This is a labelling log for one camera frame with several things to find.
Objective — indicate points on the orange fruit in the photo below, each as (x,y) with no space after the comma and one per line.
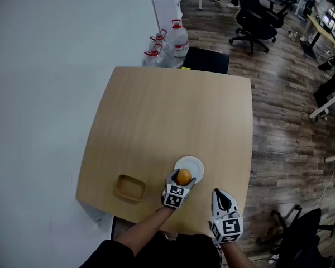
(183,176)

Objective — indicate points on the small clear bottle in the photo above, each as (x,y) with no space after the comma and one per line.
(292,35)

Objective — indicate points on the person's black shirt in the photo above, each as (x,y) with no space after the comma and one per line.
(167,254)

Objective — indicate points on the yellow top desk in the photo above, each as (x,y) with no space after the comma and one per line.
(321,28)

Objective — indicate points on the dark top desk white legs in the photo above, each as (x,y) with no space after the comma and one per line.
(332,91)

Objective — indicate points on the white box cabinet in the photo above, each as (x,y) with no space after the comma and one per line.
(167,7)

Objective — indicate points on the white round plate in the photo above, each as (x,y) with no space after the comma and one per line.
(191,165)

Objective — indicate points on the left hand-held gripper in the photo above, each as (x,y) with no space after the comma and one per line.
(175,195)

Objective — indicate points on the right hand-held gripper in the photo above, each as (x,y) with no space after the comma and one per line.
(229,227)

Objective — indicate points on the person's left forearm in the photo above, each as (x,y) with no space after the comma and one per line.
(145,230)

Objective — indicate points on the black floor mat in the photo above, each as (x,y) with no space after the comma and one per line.
(206,60)

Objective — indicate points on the tan rectangular tray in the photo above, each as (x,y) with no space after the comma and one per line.
(129,188)

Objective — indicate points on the light wooden table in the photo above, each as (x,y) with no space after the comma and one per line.
(170,113)

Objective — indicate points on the person's right forearm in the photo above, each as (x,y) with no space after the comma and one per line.
(236,254)

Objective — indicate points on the white power strip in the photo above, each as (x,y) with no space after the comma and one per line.
(274,258)

